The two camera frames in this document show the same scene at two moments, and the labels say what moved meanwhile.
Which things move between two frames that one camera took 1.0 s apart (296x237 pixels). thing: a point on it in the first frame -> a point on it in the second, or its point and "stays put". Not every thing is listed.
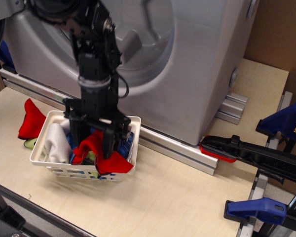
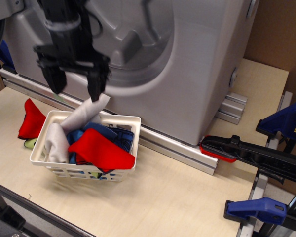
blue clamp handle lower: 266,209 stays put
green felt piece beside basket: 29,143 stays put
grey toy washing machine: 178,59 stays put
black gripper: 101,103 -> 70,43
